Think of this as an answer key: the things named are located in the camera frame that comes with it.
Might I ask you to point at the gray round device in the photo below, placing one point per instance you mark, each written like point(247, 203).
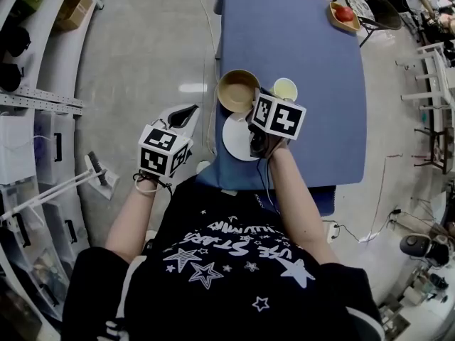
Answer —
point(412, 243)

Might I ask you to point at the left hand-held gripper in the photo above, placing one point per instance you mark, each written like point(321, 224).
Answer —
point(160, 151)

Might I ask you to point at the clear storage box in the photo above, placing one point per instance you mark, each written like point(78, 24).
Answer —
point(17, 147)
point(10, 240)
point(57, 233)
point(44, 147)

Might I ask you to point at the person's right forearm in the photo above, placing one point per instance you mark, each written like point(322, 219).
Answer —
point(298, 204)

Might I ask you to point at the dark wicker chair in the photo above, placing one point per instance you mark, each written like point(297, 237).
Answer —
point(385, 13)

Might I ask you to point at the white power strip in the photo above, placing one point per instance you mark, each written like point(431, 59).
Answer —
point(332, 231)

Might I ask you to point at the white frame rack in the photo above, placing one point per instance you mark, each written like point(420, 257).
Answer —
point(439, 80)

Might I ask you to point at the blue cloth table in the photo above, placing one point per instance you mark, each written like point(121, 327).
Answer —
point(302, 84)

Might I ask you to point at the tan wooden bowl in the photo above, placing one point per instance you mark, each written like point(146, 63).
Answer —
point(236, 91)

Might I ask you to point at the group of black caps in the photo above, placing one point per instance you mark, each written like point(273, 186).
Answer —
point(14, 41)

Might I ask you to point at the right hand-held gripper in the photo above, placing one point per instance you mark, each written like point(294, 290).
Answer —
point(281, 119)

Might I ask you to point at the red apple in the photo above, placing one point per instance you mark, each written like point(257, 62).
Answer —
point(344, 13)

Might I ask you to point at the white round plate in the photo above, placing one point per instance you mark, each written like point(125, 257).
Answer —
point(234, 137)

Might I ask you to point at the white metal shelving rack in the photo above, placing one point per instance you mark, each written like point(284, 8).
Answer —
point(39, 96)

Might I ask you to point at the wooden tray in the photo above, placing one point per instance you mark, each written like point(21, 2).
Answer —
point(334, 21)

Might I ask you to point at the cardboard box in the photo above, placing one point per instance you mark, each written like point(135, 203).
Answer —
point(73, 11)

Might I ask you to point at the person's left forearm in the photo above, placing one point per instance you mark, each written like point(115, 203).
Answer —
point(135, 219)

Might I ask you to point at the yellow plastic cup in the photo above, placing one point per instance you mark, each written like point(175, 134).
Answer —
point(284, 87)

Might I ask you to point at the dark wooden stand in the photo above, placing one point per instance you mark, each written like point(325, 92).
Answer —
point(448, 147)

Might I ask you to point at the person's black printed T-shirt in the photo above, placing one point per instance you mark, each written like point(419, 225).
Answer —
point(231, 279)

